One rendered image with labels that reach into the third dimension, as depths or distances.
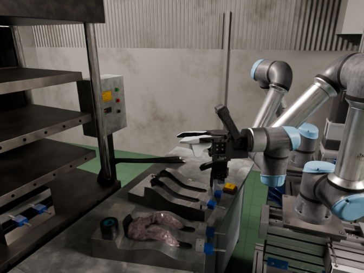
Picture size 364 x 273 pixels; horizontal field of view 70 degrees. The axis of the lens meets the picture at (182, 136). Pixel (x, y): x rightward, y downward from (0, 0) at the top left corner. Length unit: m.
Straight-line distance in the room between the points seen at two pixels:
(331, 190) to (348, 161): 0.12
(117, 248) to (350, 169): 0.95
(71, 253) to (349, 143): 1.21
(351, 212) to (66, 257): 1.16
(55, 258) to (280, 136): 1.10
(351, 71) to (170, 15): 2.94
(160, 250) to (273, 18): 2.83
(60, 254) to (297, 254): 1.05
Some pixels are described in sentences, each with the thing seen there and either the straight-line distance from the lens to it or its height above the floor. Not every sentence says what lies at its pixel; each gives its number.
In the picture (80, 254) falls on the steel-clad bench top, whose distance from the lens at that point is 1.38.
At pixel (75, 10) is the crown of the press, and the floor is 1.85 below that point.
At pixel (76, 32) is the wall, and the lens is 4.40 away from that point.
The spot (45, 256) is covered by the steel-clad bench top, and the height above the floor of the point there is 0.80.
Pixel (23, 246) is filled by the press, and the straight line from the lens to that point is 1.56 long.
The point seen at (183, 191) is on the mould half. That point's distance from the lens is 1.56.
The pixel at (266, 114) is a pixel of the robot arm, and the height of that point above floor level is 1.38.
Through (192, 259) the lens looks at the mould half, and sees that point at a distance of 1.21.
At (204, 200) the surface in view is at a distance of 1.43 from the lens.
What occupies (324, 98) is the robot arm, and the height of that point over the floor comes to 1.54.
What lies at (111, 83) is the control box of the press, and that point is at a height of 1.43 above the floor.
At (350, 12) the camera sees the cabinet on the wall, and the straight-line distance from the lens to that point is 3.14.
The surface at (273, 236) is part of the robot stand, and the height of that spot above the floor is 0.93.
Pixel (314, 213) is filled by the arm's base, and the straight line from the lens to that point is 1.18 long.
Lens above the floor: 1.72
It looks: 21 degrees down
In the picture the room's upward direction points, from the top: straight up
